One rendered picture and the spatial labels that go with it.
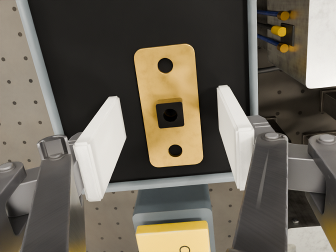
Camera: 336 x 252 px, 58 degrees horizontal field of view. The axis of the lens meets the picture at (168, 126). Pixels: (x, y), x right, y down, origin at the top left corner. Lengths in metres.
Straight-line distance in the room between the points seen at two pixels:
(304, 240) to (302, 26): 0.26
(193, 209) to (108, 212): 0.60
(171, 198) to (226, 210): 0.56
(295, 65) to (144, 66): 0.15
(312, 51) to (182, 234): 0.18
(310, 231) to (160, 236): 0.21
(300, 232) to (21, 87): 0.62
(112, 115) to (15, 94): 0.61
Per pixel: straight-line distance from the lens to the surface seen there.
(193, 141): 0.21
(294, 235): 0.42
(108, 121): 0.16
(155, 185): 0.23
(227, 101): 0.16
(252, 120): 0.16
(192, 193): 0.29
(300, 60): 0.28
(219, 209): 0.83
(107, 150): 0.16
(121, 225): 0.87
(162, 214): 0.27
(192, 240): 0.26
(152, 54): 0.19
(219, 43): 0.20
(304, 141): 0.76
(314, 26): 0.26
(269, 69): 0.37
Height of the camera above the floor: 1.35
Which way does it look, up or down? 68 degrees down
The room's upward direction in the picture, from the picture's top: 175 degrees counter-clockwise
